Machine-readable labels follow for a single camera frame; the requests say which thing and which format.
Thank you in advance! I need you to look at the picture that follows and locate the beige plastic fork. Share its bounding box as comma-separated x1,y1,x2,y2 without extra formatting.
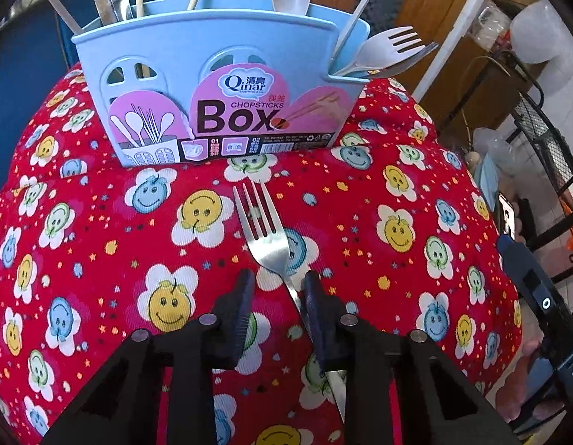
330,25,422,77

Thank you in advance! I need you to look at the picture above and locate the blue plastic chopstick box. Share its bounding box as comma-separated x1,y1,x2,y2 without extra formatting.
71,0,371,168

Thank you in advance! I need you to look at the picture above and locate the black metal rack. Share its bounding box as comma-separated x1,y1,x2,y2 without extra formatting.
511,53,573,288

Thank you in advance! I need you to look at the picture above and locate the clear plastic bag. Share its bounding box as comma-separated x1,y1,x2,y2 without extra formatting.
479,127,524,172

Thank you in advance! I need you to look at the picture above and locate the red smiley flower tablecloth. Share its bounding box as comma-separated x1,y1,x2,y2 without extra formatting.
0,67,524,445

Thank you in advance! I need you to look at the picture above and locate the blue counter cabinet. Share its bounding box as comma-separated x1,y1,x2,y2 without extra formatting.
0,0,83,186

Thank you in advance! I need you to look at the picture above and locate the white plastic bag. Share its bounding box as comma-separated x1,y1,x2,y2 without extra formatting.
509,0,573,65

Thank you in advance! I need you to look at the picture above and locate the wooden door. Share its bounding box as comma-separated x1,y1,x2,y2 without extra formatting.
395,0,494,86

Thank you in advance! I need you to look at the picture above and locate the grey chopstick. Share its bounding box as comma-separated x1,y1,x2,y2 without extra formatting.
332,0,381,72
48,0,85,33

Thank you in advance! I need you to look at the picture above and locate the metal fork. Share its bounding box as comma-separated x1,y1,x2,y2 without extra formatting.
361,42,440,79
232,179,347,427

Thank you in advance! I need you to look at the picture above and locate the person's right hand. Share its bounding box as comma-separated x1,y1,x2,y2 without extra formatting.
495,338,563,434

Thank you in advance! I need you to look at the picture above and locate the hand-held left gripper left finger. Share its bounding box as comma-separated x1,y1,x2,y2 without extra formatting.
40,268,257,445

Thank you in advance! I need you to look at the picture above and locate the phone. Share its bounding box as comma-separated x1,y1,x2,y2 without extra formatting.
498,191,518,239

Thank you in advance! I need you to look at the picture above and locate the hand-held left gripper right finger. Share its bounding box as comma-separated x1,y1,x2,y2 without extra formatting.
302,270,524,445

